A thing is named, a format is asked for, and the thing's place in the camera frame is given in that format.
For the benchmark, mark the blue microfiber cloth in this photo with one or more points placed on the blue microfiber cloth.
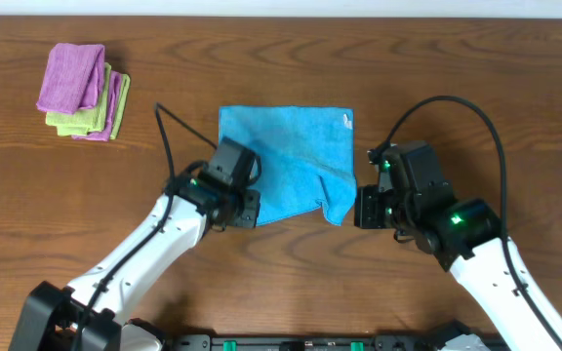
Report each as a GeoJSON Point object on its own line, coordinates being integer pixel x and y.
{"type": "Point", "coordinates": [307, 157]}

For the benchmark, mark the upper green folded cloth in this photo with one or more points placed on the upper green folded cloth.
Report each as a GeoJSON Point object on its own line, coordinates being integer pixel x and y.
{"type": "Point", "coordinates": [83, 121]}

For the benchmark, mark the bottom green folded cloth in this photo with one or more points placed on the bottom green folded cloth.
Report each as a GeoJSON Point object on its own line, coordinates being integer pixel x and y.
{"type": "Point", "coordinates": [120, 106]}

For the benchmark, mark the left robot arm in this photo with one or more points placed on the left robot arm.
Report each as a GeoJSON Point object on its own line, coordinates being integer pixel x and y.
{"type": "Point", "coordinates": [94, 311]}

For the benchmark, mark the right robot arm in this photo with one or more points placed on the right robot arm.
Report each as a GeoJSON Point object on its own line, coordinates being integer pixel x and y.
{"type": "Point", "coordinates": [465, 238]}

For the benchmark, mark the lower purple folded cloth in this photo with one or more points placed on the lower purple folded cloth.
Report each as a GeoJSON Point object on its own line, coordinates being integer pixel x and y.
{"type": "Point", "coordinates": [117, 81]}

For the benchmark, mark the green folded cloth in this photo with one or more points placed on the green folded cloth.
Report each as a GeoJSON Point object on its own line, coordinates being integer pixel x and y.
{"type": "Point", "coordinates": [120, 106]}
{"type": "Point", "coordinates": [83, 121]}

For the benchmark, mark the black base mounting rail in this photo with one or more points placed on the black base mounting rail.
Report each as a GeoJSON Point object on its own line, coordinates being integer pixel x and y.
{"type": "Point", "coordinates": [384, 342]}

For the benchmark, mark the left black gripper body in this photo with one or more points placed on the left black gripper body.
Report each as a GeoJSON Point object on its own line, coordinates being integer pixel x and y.
{"type": "Point", "coordinates": [250, 209]}

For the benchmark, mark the top purple folded cloth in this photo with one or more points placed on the top purple folded cloth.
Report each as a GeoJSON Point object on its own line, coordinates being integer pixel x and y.
{"type": "Point", "coordinates": [73, 78]}

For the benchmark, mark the purple folded cloth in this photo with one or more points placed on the purple folded cloth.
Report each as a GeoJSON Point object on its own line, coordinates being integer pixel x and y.
{"type": "Point", "coordinates": [73, 78]}
{"type": "Point", "coordinates": [117, 81]}

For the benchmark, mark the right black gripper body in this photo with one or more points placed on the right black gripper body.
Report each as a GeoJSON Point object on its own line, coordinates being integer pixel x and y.
{"type": "Point", "coordinates": [402, 213]}

